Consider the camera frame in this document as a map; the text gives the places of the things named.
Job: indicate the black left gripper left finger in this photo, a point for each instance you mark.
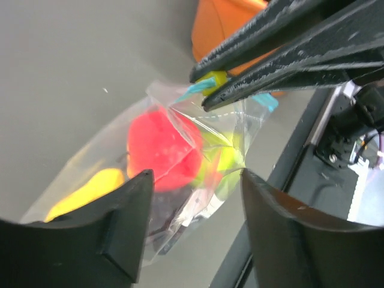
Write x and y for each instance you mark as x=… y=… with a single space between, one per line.
x=98 y=245

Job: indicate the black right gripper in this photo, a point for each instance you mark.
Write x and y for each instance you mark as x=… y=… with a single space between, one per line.
x=345 y=44

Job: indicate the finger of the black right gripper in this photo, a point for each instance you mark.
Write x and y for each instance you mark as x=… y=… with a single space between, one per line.
x=276 y=25

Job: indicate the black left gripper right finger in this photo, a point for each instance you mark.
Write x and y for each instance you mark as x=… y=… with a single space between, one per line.
x=294 y=245

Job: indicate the clear zip bag blue seal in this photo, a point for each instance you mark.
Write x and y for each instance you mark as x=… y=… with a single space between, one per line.
x=174 y=212

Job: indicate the fake yellow lemon in bag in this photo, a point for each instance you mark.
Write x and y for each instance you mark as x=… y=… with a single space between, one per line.
x=101 y=184

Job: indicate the yellow zip slider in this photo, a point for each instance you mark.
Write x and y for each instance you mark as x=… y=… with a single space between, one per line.
x=214 y=81

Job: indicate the fake green pear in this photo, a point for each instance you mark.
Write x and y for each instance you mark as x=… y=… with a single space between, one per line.
x=223 y=159

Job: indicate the fake red apple in bag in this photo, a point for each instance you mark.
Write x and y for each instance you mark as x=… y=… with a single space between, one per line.
x=170 y=145

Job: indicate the orange plastic fruit bin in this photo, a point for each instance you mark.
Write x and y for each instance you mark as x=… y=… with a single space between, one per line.
x=217 y=20

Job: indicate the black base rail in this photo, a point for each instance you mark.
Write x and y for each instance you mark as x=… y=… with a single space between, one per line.
x=353 y=192

